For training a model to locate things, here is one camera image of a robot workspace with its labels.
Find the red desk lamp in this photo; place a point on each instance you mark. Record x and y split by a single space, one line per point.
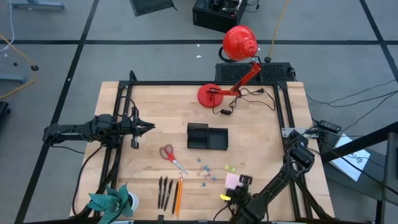
239 42

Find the pink sticky note pad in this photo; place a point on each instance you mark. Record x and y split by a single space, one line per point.
230 181

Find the grey metal desk foot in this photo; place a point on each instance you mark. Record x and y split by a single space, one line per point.
37 4
12 78

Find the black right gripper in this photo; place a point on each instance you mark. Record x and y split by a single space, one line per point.
242 194

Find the silver metal bracket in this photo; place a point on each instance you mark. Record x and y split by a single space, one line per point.
287 132

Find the green plant in white pot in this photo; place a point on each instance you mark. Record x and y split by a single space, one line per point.
109 202

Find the yellow rectangular eraser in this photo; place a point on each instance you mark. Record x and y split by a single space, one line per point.
230 168

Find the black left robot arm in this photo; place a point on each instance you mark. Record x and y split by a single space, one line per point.
77 129

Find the black mesh desk organizer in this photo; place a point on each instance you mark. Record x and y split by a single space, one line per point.
217 140

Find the black perforated computer case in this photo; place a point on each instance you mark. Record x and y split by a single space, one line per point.
230 73

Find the black ballpoint pen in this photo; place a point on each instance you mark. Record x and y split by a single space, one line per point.
175 197
160 192
164 192
168 195

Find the grey desk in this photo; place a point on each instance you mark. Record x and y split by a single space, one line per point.
392 174

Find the black metal rig frame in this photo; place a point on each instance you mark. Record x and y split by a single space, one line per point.
202 83

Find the black flat panel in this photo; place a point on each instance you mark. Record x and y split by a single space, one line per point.
152 6

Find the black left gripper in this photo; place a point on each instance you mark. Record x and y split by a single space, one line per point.
127 126

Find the black diagonal metal beam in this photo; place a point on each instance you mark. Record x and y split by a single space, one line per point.
357 146

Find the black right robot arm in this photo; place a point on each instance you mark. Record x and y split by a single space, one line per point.
280 179

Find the black power adapter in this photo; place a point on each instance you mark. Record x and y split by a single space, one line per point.
329 126

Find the white paper sheet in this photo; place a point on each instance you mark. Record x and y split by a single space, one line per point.
351 158

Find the black open computer tower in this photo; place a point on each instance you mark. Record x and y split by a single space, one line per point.
217 18

